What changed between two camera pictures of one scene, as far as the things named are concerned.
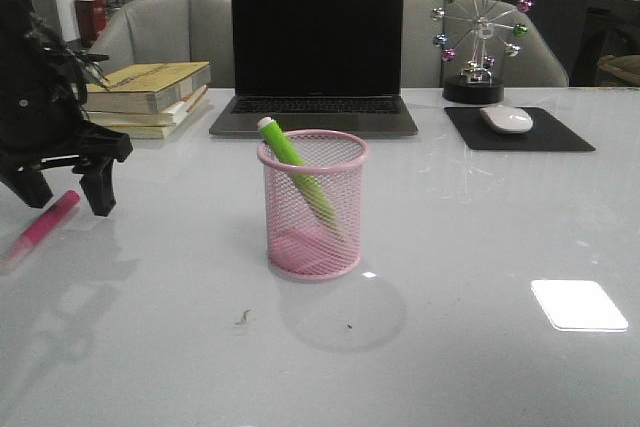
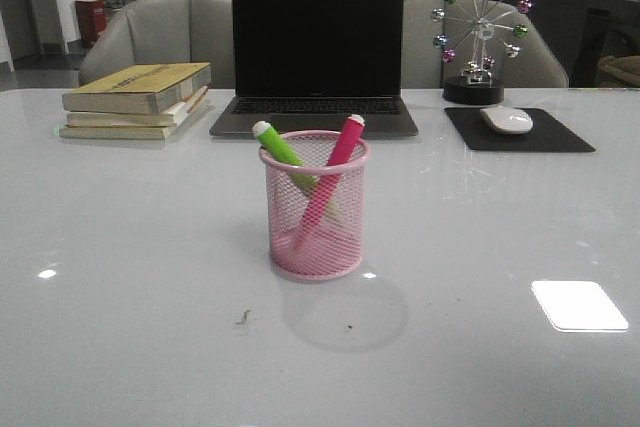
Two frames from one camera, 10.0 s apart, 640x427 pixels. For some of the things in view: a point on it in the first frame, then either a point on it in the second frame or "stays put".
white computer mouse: [506, 119] stays put
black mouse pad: [545, 135] stays put
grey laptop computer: [317, 52] stays put
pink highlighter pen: [71, 199] -> [345, 146]
